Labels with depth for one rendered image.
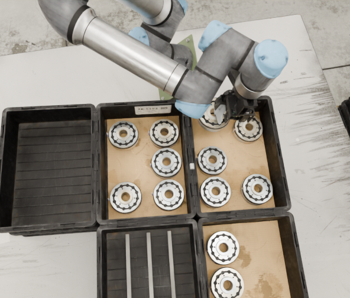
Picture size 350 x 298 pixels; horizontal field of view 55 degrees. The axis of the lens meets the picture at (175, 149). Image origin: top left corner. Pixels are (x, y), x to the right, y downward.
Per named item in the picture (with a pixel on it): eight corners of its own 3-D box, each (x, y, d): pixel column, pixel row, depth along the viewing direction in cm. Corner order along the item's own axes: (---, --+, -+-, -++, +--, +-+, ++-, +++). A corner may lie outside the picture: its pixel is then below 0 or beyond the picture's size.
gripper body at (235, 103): (223, 123, 94) (237, 105, 83) (219, 96, 97) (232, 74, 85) (248, 123, 95) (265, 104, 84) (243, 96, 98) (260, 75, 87)
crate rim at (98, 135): (96, 106, 113) (95, 103, 111) (184, 101, 115) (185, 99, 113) (97, 226, 101) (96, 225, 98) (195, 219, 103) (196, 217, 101)
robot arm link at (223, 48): (187, 61, 75) (229, 86, 74) (212, 13, 71) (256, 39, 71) (191, 61, 82) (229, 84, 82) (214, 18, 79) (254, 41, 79)
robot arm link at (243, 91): (237, 64, 81) (269, 65, 83) (232, 74, 86) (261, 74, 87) (242, 92, 79) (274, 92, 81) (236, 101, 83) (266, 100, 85)
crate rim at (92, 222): (5, 110, 111) (2, 107, 108) (96, 106, 113) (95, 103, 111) (-6, 233, 98) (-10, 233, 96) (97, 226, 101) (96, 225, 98)
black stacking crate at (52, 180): (17, 122, 120) (3, 108, 109) (100, 117, 122) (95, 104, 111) (9, 235, 107) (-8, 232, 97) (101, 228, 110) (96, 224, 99)
